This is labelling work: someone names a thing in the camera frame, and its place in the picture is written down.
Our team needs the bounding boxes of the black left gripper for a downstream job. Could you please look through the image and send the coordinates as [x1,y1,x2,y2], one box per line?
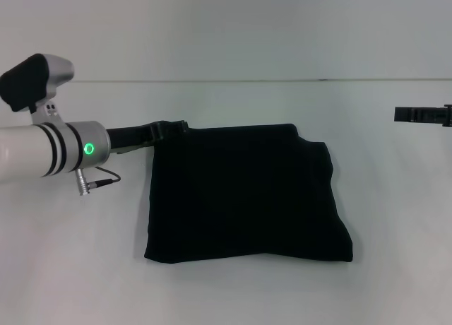
[105,119,192,155]

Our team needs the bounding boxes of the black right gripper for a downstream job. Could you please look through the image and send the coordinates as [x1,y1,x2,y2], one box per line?
[393,104,452,129]

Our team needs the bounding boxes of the black shirt with FREE print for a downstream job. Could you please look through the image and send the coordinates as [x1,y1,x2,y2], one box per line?
[144,122,355,265]

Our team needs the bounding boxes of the thin left wrist cable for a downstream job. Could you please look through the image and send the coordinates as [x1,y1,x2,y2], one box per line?
[74,166,122,196]

